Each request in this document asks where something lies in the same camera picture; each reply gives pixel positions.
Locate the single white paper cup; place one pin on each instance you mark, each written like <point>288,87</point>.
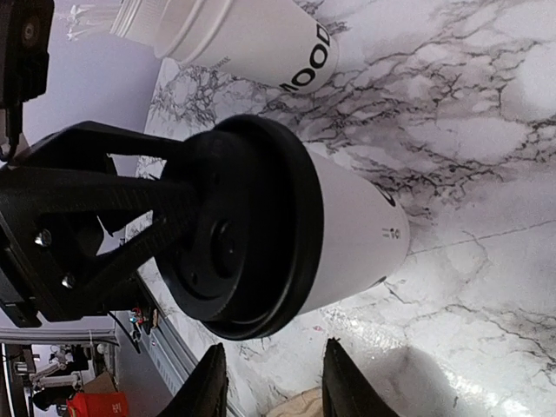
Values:
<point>366,235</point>

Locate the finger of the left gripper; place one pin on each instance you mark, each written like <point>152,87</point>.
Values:
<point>130,147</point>

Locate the white canister with stirrers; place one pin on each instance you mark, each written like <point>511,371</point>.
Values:
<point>134,20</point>

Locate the stack of white paper cups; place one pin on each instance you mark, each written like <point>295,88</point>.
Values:
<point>276,43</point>

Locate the brown cardboard cup carrier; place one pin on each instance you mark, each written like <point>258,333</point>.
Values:
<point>306,404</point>

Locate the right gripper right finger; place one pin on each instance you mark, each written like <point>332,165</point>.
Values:
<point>345,389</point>

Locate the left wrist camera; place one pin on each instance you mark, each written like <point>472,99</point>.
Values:
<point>25,35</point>

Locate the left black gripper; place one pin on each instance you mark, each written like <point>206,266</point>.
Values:
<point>55,202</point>

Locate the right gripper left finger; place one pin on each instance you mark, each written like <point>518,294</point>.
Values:
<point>204,393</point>

